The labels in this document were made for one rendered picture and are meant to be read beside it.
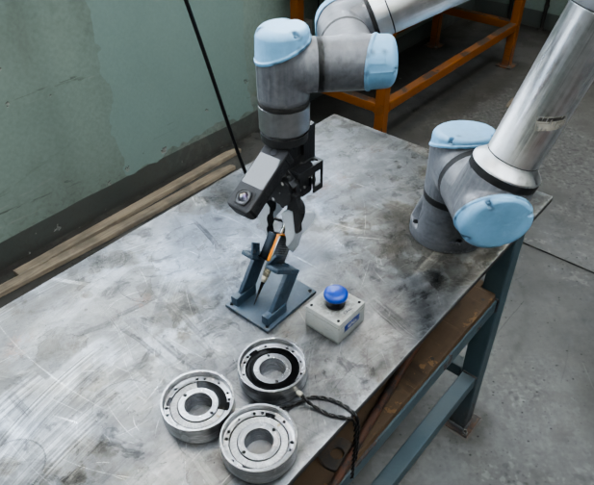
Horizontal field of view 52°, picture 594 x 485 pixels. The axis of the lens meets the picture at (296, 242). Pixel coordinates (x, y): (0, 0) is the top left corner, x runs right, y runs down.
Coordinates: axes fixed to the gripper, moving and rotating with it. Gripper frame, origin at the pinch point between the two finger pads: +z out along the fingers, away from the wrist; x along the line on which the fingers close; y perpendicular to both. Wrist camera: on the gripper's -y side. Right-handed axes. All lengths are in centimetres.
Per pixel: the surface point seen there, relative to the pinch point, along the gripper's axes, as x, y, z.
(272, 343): -8.8, -11.6, 8.8
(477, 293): -18, 49, 37
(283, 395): -16.5, -18.0, 9.1
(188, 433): -11.1, -31.3, 8.3
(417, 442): -21, 25, 68
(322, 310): -11.1, -2.2, 7.3
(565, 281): -21, 133, 92
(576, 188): -1, 197, 92
